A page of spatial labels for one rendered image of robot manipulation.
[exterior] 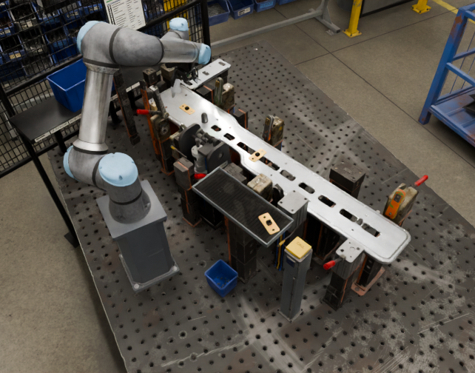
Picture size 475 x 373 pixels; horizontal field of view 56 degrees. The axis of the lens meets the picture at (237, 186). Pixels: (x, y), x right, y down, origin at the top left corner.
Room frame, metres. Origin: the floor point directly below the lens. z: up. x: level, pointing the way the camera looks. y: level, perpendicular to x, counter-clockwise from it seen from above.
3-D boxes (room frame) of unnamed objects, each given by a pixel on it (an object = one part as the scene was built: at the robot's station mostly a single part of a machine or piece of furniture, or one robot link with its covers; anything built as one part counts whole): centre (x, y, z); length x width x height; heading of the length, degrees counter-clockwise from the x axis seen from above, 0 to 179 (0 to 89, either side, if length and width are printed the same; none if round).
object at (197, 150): (1.32, 0.12, 0.94); 0.18 x 0.13 x 0.49; 44
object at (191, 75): (1.70, 0.21, 1.25); 0.09 x 0.08 x 0.12; 44
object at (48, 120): (1.90, 0.67, 1.02); 0.90 x 0.22 x 0.03; 134
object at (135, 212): (1.04, 0.40, 1.15); 0.15 x 0.15 x 0.10
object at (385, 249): (1.38, -0.11, 1.00); 1.38 x 0.22 x 0.02; 44
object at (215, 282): (0.93, 0.08, 0.74); 0.11 x 0.10 x 0.09; 44
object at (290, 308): (0.80, -0.19, 0.92); 0.08 x 0.08 x 0.44; 44
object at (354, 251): (0.85, -0.38, 0.88); 0.11 x 0.10 x 0.36; 134
